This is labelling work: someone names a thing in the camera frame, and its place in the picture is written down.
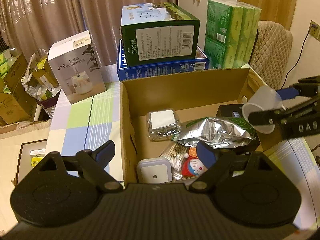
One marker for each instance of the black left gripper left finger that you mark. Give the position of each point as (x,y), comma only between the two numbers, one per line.
(93,165)

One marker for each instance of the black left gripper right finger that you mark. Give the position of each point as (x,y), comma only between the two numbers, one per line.
(217,162)

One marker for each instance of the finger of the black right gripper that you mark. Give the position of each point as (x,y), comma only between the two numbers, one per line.
(304,88)
(267,117)

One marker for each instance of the translucent plastic cup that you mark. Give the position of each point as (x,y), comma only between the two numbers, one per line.
(264,99)

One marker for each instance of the Doraemon toy figure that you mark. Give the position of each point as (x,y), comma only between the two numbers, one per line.
(192,165)

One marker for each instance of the silver foil bag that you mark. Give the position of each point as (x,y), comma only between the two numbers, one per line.
(216,132)

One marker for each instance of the black box in carton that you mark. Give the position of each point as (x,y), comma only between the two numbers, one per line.
(230,111)

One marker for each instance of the checkered tablecloth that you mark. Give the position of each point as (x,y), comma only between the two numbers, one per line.
(93,121)

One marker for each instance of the cotton swab pack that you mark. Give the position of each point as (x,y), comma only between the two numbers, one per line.
(176,154)

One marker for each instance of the quilted beige chair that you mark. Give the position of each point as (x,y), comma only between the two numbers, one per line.
(271,52)

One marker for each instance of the white rectangular case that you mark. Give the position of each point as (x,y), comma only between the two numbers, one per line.
(154,171)

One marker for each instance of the tray with small items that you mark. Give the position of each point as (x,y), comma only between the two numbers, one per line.
(31,153)

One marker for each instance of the foil wrapped white packet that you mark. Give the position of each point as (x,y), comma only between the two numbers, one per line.
(163,125)

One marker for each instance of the brown cardboard box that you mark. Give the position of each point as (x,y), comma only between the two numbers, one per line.
(192,95)

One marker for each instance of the blue flat box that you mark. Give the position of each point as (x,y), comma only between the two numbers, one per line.
(199,63)

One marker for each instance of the green tissue pack bundle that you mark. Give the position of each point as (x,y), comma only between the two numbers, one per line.
(231,29)

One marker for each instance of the cardboard box at left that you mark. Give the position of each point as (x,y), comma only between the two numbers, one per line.
(16,104)

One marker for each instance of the white plastic trash bag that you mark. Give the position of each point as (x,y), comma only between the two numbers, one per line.
(40,83)

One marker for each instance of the white humidifier box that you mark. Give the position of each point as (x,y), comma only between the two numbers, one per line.
(75,67)

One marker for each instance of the green printed carton box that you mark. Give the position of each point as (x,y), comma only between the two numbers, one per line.
(158,32)

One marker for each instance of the beige curtain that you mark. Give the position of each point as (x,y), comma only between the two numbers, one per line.
(33,26)

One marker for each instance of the wall power socket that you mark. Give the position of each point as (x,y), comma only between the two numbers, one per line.
(314,29)

